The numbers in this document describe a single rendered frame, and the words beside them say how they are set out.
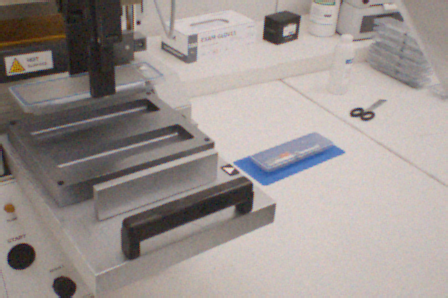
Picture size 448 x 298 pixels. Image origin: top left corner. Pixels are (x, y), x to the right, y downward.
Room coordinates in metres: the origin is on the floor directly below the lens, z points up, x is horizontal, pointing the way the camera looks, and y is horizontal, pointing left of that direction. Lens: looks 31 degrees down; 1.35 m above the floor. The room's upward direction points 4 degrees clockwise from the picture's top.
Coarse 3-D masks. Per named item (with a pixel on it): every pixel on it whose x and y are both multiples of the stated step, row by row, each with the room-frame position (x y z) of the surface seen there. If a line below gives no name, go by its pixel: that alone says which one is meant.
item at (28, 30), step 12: (0, 24) 0.77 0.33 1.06; (12, 24) 0.77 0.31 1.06; (24, 24) 0.78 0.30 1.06; (36, 24) 0.78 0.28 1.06; (48, 24) 0.79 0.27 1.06; (60, 24) 0.79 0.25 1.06; (0, 36) 0.72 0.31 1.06; (12, 36) 0.73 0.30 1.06; (24, 36) 0.73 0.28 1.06; (36, 36) 0.74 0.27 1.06; (48, 36) 0.74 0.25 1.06; (60, 36) 0.75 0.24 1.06
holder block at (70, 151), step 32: (128, 96) 0.70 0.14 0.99; (32, 128) 0.61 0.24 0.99; (64, 128) 0.63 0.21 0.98; (96, 128) 0.61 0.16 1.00; (128, 128) 0.61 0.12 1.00; (160, 128) 0.62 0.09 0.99; (192, 128) 0.63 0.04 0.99; (32, 160) 0.54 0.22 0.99; (64, 160) 0.54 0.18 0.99; (96, 160) 0.56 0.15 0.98; (128, 160) 0.54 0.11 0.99; (160, 160) 0.55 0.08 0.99; (64, 192) 0.48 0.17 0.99
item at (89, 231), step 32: (192, 160) 0.53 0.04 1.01; (224, 160) 0.60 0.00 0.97; (32, 192) 0.51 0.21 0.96; (96, 192) 0.46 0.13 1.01; (128, 192) 0.48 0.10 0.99; (160, 192) 0.50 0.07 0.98; (192, 192) 0.52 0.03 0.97; (256, 192) 0.53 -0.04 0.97; (64, 224) 0.45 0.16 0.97; (96, 224) 0.45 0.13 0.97; (192, 224) 0.47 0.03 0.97; (224, 224) 0.47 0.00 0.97; (256, 224) 0.50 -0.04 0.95; (96, 256) 0.41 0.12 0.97; (160, 256) 0.42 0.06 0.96; (192, 256) 0.45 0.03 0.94; (96, 288) 0.38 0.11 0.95
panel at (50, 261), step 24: (0, 192) 0.57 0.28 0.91; (24, 192) 0.59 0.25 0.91; (0, 216) 0.56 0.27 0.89; (24, 216) 0.57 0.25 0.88; (0, 240) 0.54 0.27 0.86; (24, 240) 0.56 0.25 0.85; (48, 240) 0.57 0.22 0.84; (0, 264) 0.53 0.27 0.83; (48, 264) 0.56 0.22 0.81; (72, 264) 0.57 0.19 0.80; (24, 288) 0.53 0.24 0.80; (48, 288) 0.54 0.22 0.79
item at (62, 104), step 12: (132, 84) 0.65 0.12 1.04; (144, 84) 0.66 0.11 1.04; (156, 84) 0.67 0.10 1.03; (12, 96) 0.60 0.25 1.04; (72, 96) 0.60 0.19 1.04; (84, 96) 0.61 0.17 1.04; (108, 96) 0.64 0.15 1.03; (120, 96) 0.65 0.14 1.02; (24, 108) 0.57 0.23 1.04; (36, 108) 0.57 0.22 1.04; (48, 108) 0.58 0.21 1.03; (60, 108) 0.60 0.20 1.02
